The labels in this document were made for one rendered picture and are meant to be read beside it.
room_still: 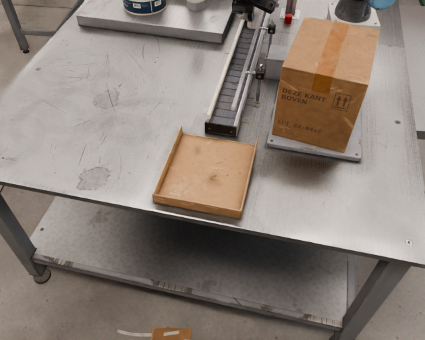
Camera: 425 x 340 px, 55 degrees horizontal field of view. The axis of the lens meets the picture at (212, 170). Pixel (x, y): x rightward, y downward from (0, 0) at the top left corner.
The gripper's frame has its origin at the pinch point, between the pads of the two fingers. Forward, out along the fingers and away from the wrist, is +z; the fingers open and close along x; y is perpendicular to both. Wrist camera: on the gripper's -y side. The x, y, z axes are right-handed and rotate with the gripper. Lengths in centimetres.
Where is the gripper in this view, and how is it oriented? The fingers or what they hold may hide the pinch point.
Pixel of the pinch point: (252, 19)
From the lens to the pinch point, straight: 180.1
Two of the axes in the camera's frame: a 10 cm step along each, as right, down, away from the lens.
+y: -9.7, -1.7, 1.5
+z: 1.1, 2.0, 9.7
